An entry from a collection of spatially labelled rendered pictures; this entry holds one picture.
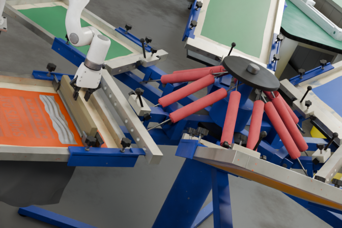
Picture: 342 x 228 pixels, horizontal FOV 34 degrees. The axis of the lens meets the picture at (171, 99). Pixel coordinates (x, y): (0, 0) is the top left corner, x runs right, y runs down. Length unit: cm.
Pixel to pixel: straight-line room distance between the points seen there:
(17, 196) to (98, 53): 67
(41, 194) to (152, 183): 173
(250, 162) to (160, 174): 268
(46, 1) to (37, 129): 143
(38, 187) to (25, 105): 36
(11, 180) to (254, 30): 199
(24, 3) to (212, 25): 117
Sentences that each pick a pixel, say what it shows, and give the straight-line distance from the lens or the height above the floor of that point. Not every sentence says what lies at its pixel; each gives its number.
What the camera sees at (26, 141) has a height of 95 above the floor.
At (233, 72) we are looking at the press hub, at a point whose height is 132.
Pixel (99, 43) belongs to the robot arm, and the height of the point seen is 135.
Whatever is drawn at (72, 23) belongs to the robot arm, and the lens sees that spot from 226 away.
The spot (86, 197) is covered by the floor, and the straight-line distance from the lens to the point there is 363.
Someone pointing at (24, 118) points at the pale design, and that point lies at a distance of 236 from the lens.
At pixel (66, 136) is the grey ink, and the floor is 96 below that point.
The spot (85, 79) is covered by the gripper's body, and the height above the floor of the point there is 118.
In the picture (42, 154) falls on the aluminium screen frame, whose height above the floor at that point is 98.
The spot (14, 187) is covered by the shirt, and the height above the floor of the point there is 75.
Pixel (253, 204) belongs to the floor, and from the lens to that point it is 435.
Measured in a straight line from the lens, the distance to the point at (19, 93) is 253.
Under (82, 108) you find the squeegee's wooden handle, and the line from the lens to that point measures 236.
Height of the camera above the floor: 222
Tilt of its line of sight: 25 degrees down
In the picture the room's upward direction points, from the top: 25 degrees clockwise
